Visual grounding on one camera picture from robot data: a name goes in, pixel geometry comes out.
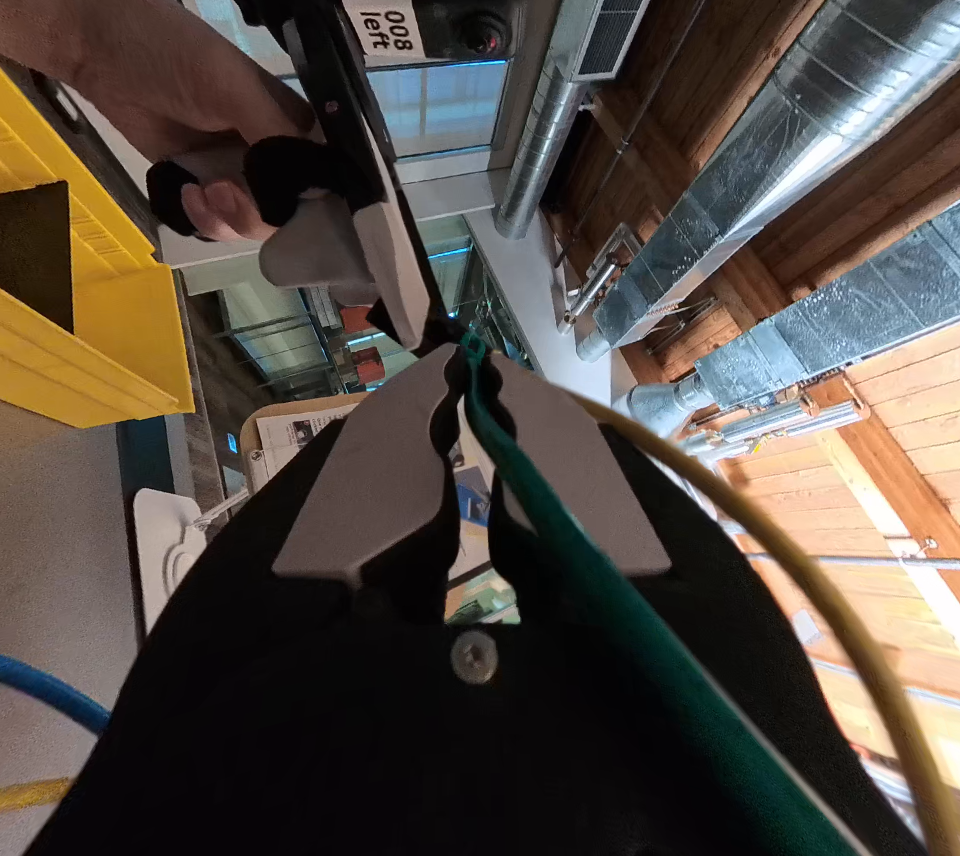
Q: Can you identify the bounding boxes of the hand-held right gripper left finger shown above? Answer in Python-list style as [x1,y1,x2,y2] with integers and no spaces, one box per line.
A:
[270,343,464,589]

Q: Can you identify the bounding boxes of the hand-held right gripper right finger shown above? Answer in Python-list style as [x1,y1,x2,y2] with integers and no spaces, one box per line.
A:
[486,353,672,580]

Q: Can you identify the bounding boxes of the blue ethernet cable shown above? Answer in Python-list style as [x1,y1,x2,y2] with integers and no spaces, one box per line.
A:
[0,655,112,736]

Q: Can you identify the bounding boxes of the instruction sheet on stand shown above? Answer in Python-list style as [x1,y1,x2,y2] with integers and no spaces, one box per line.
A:
[240,391,369,497]

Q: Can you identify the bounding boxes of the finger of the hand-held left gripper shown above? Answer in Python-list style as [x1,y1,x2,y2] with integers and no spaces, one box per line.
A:
[351,153,444,352]

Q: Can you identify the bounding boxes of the yellow ethernet cable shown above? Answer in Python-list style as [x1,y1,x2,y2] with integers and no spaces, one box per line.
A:
[0,391,960,856]

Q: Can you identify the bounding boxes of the silver ventilation ducts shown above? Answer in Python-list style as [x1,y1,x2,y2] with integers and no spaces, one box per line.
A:
[495,0,960,467]

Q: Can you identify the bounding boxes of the clear poster holder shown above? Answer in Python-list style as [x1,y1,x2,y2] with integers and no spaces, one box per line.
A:
[193,488,250,533]

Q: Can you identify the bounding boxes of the yellow plastic bin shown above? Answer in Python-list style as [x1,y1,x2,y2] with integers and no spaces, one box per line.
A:
[0,68,196,430]

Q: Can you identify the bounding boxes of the white stand base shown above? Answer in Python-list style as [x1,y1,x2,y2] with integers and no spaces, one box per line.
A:
[133,488,226,636]

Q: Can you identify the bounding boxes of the green ethernet cable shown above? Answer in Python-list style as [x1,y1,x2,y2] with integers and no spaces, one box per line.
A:
[459,331,860,856]

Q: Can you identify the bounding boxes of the person's left hand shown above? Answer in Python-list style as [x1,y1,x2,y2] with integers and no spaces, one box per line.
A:
[112,34,327,244]

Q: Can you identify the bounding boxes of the printed instruction poster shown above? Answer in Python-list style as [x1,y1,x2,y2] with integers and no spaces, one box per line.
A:
[257,406,496,557]

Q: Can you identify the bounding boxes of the large glass window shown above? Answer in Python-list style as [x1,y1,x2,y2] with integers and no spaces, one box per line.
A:
[138,0,541,160]

